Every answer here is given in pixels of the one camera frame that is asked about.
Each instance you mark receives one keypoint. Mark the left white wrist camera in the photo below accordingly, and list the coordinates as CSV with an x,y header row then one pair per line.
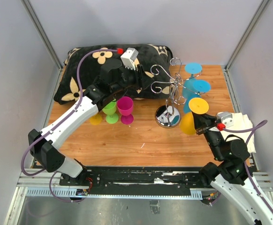
x,y
128,58

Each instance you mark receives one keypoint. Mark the green plastic goblet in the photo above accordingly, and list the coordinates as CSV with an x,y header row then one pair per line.
x,y
110,111

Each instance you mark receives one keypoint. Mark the yellow plastic goblet rear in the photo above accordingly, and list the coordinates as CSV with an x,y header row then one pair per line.
x,y
96,119

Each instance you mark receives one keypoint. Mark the left aluminium frame post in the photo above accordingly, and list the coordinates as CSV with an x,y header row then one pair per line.
x,y
36,22

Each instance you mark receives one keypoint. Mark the yellow plastic goblet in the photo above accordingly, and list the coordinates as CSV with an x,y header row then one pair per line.
x,y
197,105
96,119

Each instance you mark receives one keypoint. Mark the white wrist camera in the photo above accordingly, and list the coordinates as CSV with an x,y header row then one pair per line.
x,y
128,58
224,120

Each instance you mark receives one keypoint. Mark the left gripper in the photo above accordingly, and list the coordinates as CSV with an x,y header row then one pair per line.
x,y
146,79

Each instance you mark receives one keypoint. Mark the blue plastic goblet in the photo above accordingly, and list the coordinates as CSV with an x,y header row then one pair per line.
x,y
202,87
194,70

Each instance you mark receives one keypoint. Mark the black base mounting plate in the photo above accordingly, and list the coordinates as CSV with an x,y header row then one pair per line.
x,y
138,181

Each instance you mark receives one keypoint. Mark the chrome wine glass rack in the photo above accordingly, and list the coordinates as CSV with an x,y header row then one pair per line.
x,y
168,116

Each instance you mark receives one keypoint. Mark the right aluminium frame post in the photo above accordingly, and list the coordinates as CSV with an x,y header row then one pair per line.
x,y
249,29

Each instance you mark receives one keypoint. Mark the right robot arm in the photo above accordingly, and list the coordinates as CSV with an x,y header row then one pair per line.
x,y
232,177

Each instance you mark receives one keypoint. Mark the black floral plush pillow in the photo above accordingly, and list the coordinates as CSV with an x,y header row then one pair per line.
x,y
155,60

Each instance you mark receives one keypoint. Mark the aluminium frame post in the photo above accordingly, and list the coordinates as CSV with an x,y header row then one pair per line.
x,y
36,22
249,29

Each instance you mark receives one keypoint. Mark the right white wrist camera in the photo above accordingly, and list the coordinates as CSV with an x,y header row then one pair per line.
x,y
224,120

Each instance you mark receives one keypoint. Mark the magenta plastic goblet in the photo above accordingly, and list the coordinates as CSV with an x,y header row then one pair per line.
x,y
125,107

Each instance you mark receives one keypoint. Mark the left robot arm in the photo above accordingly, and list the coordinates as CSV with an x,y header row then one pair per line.
x,y
114,79

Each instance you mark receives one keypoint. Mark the yellow plastic goblet front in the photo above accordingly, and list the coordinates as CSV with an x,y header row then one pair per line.
x,y
197,105

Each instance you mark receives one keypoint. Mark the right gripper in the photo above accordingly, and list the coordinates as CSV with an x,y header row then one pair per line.
x,y
203,122

